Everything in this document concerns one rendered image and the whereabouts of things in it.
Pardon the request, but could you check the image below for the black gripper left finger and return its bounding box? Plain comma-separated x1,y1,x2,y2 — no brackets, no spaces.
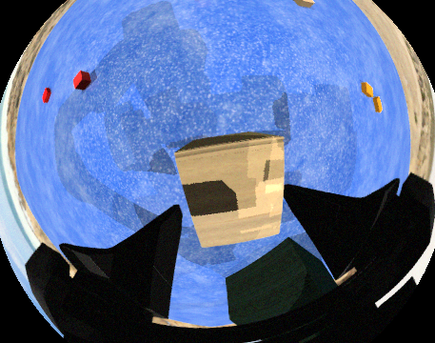
58,205,183,319

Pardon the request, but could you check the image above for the small red block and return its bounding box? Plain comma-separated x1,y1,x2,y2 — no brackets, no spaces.
42,88,52,103
72,70,91,91

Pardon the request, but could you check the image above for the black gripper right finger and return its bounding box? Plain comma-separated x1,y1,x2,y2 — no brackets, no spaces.
283,178,400,279

